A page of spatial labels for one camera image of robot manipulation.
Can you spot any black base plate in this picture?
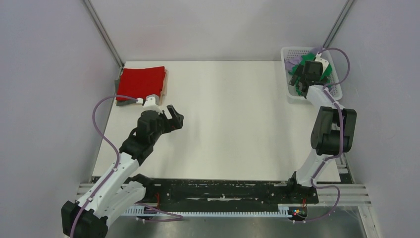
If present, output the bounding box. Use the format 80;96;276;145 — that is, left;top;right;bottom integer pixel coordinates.
122;176;318;212

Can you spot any aluminium rail frame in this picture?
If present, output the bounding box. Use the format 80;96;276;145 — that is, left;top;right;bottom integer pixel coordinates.
75;176;372;207

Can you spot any left corner metal strut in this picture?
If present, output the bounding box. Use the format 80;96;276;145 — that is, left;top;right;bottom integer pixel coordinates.
81;0;124;69

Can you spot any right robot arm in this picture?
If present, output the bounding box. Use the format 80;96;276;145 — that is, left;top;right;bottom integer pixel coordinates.
286;60;357;202

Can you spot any white plastic basket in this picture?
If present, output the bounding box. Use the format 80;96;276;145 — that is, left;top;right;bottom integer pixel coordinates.
281;48;339;104

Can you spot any corner metal strut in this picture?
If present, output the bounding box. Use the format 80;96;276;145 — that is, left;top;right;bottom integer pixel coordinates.
322;0;356;48
81;0;124;69

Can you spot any folded red t-shirt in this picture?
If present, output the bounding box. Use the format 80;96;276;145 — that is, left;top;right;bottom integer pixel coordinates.
119;66;166;99

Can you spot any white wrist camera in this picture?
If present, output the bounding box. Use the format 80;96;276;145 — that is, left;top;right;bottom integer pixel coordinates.
136;94;160;109
314;53;329;75

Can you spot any purple t-shirt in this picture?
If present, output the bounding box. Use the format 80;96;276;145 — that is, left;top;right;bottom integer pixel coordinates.
282;47;323;74

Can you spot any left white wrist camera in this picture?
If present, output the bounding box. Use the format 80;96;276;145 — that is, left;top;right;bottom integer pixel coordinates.
136;94;160;109

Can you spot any right corner metal strut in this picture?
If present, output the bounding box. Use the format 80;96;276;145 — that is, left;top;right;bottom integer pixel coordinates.
322;0;356;48

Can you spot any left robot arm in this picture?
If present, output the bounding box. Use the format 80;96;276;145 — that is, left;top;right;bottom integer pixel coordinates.
61;105;184;238

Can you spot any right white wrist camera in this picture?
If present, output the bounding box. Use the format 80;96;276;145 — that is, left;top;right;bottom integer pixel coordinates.
314;53;329;75

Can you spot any white cable duct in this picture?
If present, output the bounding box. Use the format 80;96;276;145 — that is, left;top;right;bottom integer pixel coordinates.
121;205;292;218

